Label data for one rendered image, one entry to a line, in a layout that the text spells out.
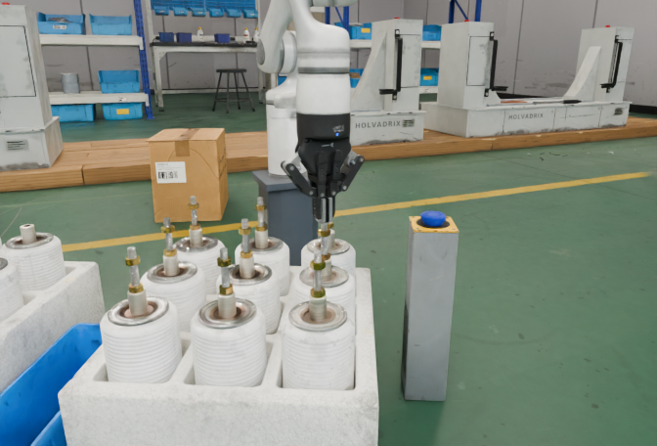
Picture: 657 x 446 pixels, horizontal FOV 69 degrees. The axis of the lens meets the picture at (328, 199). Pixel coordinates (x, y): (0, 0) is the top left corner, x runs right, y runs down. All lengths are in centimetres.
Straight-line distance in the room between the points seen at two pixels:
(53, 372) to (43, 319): 9
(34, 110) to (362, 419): 227
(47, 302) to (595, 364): 101
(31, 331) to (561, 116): 347
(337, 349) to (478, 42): 288
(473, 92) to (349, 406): 289
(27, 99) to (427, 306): 219
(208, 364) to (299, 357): 11
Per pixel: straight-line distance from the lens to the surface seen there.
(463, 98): 330
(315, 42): 63
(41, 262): 99
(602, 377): 108
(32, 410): 91
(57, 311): 97
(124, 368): 68
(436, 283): 79
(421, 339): 84
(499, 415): 92
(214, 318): 64
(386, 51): 307
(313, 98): 63
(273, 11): 104
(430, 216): 77
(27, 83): 262
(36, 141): 259
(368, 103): 304
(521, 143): 348
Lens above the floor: 57
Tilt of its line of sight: 16 degrees down
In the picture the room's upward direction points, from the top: straight up
